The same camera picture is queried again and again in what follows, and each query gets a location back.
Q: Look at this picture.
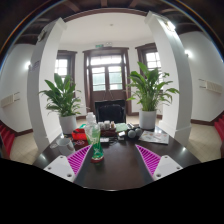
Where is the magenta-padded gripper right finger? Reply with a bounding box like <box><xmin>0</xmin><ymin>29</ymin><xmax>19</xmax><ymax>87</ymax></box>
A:
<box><xmin>133</xmin><ymin>143</ymin><xmax>184</xmax><ymax>186</ymax></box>

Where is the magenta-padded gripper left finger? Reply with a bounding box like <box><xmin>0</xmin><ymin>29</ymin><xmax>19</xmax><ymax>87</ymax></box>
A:
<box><xmin>43</xmin><ymin>143</ymin><xmax>94</xmax><ymax>186</ymax></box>

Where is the clear green-labelled drink bottle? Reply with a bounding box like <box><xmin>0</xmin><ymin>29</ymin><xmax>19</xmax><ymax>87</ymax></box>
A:
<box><xmin>84</xmin><ymin>112</ymin><xmax>105</xmax><ymax>164</ymax></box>

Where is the white mug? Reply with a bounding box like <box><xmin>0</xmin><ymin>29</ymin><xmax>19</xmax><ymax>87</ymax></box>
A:
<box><xmin>55</xmin><ymin>137</ymin><xmax>76</xmax><ymax>156</ymax></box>

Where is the printed paper leaflet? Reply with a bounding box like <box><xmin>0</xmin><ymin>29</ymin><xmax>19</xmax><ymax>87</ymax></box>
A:
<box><xmin>138</xmin><ymin>130</ymin><xmax>170</xmax><ymax>146</ymax></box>

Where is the red plastic box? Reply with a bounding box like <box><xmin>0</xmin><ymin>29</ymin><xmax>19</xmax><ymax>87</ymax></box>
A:
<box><xmin>71</xmin><ymin>127</ymin><xmax>88</xmax><ymax>142</ymax></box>

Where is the green plant in white pot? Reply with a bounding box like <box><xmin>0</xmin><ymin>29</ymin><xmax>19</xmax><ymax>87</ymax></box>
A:
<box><xmin>38</xmin><ymin>73</ymin><xmax>83</xmax><ymax>135</ymax></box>
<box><xmin>125</xmin><ymin>61</ymin><xmax>180</xmax><ymax>130</ymax></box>

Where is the grey-headed microphone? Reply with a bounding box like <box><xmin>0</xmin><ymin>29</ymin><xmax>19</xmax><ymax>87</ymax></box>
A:
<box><xmin>134</xmin><ymin>127</ymin><xmax>144</xmax><ymax>138</ymax></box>
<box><xmin>127</xmin><ymin>129</ymin><xmax>137</xmax><ymax>140</ymax></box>

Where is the red carpeted staircase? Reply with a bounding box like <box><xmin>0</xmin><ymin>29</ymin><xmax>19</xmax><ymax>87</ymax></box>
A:
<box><xmin>213</xmin><ymin>113</ymin><xmax>224</xmax><ymax>143</ymax></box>
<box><xmin>0</xmin><ymin>120</ymin><xmax>16</xmax><ymax>158</ymax></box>

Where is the dark tray with small jars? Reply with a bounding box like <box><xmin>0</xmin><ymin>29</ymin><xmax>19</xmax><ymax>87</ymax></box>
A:
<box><xmin>97</xmin><ymin>120</ymin><xmax>117</xmax><ymax>138</ymax></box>

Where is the black chair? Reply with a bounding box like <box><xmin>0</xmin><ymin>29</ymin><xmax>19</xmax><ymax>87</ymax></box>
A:
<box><xmin>94</xmin><ymin>99</ymin><xmax>127</xmax><ymax>124</ymax></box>

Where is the dark-framed window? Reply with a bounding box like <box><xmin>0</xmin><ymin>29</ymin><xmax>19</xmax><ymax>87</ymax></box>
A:
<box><xmin>134</xmin><ymin>42</ymin><xmax>161</xmax><ymax>83</ymax></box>
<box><xmin>54</xmin><ymin>49</ymin><xmax>78</xmax><ymax>84</ymax></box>

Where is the dark wooden glazed double door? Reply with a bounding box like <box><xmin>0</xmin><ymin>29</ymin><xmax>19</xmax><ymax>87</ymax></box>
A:
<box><xmin>82</xmin><ymin>47</ymin><xmax>131</xmax><ymax>114</ymax></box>

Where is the column-mounted spotlight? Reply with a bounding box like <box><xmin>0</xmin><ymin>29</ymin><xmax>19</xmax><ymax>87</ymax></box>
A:
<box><xmin>164</xmin><ymin>20</ymin><xmax>177</xmax><ymax>33</ymax></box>

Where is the white wall radiator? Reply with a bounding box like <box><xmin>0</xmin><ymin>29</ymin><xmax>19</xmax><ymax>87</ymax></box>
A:
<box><xmin>198</xmin><ymin>78</ymin><xmax>224</xmax><ymax>94</ymax></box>
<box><xmin>0</xmin><ymin>92</ymin><xmax>21</xmax><ymax>108</ymax></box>

